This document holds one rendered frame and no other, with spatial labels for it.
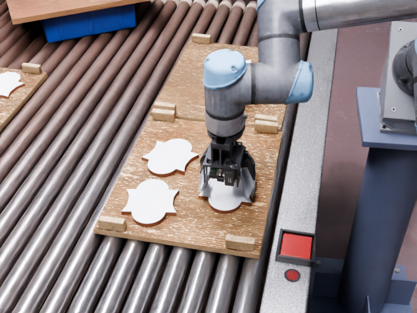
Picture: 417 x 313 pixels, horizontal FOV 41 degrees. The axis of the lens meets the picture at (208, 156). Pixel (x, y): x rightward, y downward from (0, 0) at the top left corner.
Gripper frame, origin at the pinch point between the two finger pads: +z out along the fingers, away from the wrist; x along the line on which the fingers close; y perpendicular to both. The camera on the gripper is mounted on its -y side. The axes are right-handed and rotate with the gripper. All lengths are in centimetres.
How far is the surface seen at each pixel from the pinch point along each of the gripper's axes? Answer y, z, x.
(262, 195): -0.5, 1.1, 7.6
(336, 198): -96, 101, 32
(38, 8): -60, -6, -72
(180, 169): -4.3, 0.1, -11.8
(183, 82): -41.8, 3.7, -20.6
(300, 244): 11.6, 1.0, 17.1
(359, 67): -217, 109, 41
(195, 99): -34.2, 3.2, -15.4
